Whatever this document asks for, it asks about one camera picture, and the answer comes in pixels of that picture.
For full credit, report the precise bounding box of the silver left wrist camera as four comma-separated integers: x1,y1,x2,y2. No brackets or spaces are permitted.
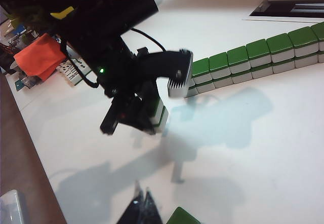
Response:
167,49,195,99

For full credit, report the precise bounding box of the black camera cable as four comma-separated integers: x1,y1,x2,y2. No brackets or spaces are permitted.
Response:
130,27,167,54

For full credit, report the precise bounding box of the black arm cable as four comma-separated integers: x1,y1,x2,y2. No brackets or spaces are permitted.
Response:
60,38,102,90

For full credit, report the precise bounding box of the white dotted box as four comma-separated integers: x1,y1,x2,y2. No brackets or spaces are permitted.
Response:
56,56,92,86

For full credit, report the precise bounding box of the orange cloth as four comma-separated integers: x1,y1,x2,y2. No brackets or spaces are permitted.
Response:
13,32,67,82

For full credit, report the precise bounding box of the teal box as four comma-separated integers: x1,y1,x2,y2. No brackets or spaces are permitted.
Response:
14,76,43,92

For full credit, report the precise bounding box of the blue white package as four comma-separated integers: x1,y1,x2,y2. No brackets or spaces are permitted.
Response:
1,27,28,47

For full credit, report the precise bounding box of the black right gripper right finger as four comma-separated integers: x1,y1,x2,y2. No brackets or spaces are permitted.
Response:
142,187,163,224

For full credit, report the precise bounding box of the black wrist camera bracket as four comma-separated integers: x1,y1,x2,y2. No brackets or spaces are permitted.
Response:
135,47,190,83

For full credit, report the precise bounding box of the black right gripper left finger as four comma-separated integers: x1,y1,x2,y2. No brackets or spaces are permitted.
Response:
116,180,144,224

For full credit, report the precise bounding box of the white plastic container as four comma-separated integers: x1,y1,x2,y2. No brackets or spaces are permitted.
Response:
0,189,25,224

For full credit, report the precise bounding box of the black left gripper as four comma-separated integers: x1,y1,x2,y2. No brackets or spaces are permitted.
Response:
100,81,160,136

